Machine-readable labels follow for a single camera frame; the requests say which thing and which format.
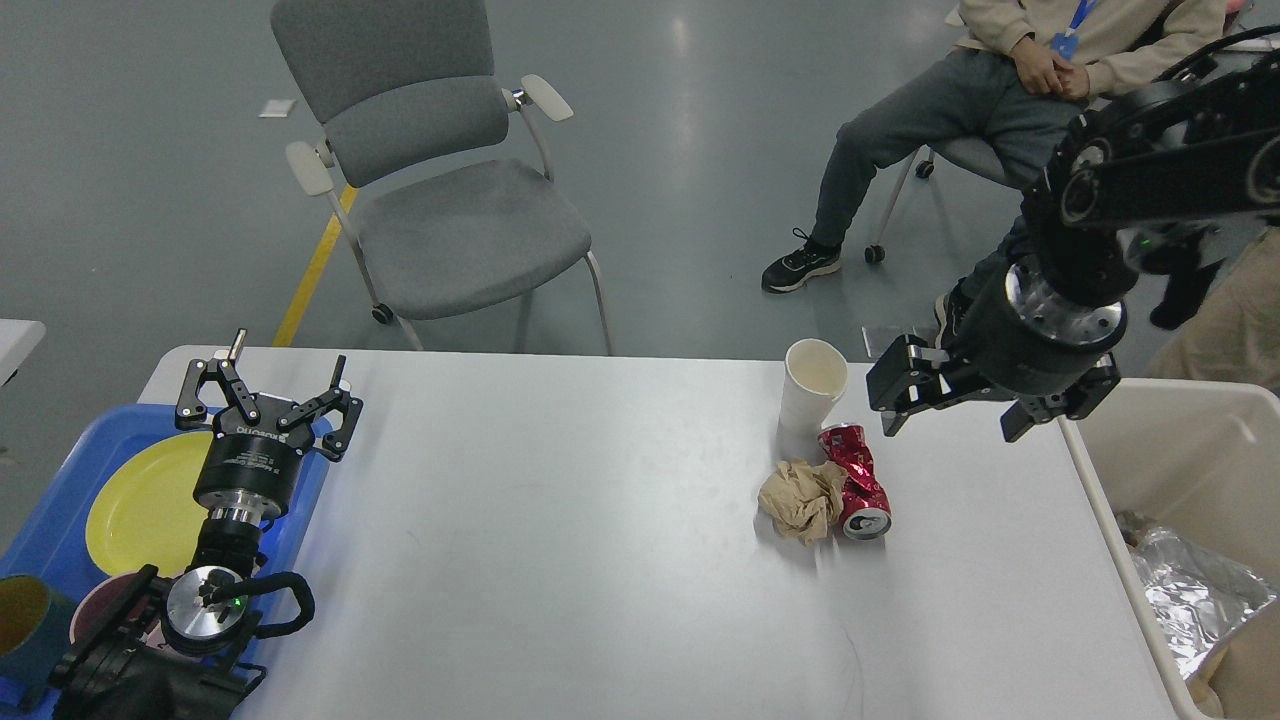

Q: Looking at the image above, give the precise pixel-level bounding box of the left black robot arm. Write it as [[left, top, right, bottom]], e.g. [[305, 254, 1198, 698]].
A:
[[49, 329, 364, 719]]

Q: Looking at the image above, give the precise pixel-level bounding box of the white chair under person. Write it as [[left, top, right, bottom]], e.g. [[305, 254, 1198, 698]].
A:
[[864, 10, 1190, 266]]

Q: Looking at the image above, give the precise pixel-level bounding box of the white paper cup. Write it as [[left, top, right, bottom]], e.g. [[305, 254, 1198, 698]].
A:
[[780, 338, 849, 434]]

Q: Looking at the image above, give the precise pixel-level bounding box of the crushed red soda can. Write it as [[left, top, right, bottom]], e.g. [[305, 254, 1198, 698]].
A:
[[818, 424, 892, 541]]

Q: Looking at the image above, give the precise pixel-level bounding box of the tan cloth at right edge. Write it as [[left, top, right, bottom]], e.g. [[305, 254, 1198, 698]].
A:
[[1143, 225, 1279, 393]]

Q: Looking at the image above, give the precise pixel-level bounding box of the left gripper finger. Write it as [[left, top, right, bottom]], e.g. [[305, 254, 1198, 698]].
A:
[[302, 354, 365, 462], [175, 328, 264, 430]]

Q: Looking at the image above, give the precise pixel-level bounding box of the pink mug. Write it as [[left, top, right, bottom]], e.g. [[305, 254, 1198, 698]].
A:
[[68, 571, 157, 644]]

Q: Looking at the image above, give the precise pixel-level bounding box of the aluminium foil tray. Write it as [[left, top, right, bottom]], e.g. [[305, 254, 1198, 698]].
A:
[[1114, 511, 1277, 682]]

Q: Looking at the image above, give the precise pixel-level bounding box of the brown paper ball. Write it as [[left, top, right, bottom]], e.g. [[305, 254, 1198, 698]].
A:
[[756, 459, 849, 546]]

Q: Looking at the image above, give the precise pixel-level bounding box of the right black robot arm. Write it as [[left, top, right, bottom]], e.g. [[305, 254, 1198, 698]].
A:
[[867, 24, 1277, 442]]

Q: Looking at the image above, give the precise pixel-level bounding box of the seated person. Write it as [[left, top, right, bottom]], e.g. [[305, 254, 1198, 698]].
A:
[[760, 0, 1228, 346]]

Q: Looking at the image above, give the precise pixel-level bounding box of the grey office chair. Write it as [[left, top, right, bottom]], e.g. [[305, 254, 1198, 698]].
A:
[[270, 1, 616, 355]]

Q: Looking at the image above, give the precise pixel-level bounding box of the brown paper bag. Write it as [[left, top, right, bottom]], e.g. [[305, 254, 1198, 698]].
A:
[[1188, 610, 1279, 719]]

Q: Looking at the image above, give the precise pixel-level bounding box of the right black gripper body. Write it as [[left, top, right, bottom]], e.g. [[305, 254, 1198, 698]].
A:
[[934, 256, 1129, 420]]

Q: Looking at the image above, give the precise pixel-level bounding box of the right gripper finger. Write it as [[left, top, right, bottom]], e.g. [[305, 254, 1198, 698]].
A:
[[865, 334, 950, 437], [1000, 395, 1065, 443]]

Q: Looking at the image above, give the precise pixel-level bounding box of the dark teal mug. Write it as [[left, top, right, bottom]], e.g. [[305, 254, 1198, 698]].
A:
[[1, 574, 76, 716]]

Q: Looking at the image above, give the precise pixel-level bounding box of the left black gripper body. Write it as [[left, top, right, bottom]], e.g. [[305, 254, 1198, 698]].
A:
[[192, 407, 316, 520]]

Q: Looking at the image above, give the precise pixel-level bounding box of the blue plastic tray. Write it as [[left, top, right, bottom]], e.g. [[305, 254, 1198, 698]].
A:
[[0, 404, 337, 720]]

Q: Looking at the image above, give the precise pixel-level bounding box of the white side table corner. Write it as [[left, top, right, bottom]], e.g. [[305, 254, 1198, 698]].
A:
[[0, 318, 47, 386]]

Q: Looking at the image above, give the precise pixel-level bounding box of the yellow plate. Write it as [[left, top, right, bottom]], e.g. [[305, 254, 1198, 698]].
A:
[[84, 430, 212, 577]]

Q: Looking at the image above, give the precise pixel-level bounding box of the beige plastic bin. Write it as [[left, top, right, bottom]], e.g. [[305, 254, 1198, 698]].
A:
[[1057, 378, 1279, 719]]

